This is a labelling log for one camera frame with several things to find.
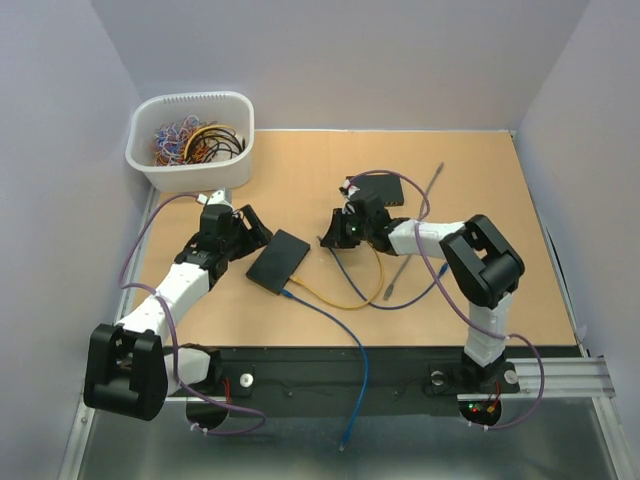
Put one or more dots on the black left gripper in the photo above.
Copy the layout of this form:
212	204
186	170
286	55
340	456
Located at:
257	236

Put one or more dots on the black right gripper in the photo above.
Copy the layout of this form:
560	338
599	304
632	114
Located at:
334	236

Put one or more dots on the black network switch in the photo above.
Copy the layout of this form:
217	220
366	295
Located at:
386	186
278	261

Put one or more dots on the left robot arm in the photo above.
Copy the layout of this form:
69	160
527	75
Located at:
134	364

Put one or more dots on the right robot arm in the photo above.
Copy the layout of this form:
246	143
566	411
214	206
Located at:
487	269

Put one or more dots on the white plastic bin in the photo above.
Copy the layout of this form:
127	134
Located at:
193	141

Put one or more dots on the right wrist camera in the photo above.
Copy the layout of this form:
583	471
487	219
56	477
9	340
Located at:
348	189

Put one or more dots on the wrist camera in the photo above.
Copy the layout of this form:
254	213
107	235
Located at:
348	189
218	197

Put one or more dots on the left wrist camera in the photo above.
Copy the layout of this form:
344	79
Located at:
218	197

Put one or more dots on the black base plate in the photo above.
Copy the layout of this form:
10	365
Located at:
345	382

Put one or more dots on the aluminium frame rail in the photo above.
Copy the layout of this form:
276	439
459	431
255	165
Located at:
562	424

